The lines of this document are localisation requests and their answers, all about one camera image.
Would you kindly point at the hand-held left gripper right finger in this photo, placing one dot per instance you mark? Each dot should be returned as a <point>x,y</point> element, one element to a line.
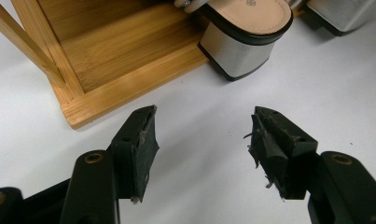
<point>279,152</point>

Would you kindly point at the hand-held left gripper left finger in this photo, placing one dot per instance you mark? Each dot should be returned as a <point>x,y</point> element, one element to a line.
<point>139,155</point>

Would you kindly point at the wooden three-tier shoe rack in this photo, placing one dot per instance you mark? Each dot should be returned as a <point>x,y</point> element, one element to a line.
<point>120,53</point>

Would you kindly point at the black sandal silver heel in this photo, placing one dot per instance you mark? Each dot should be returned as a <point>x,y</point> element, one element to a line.
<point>347,15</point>
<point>238,46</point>

